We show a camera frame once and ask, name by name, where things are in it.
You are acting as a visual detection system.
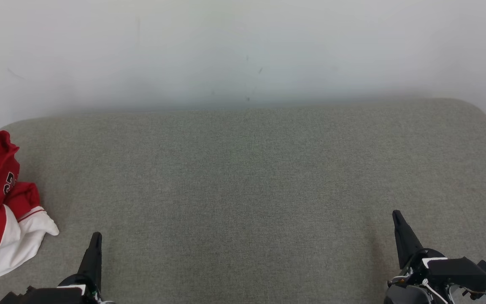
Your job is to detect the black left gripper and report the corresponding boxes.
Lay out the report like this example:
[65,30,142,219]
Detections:
[59,232,103,304]

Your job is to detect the grey fabric sofa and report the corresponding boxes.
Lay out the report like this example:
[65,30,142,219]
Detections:
[0,98,486,304]

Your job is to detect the red white jersey shirt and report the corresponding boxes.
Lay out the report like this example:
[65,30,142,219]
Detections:
[0,182,60,282]

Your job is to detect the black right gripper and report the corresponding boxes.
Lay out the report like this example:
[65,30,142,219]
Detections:
[392,210,448,285]

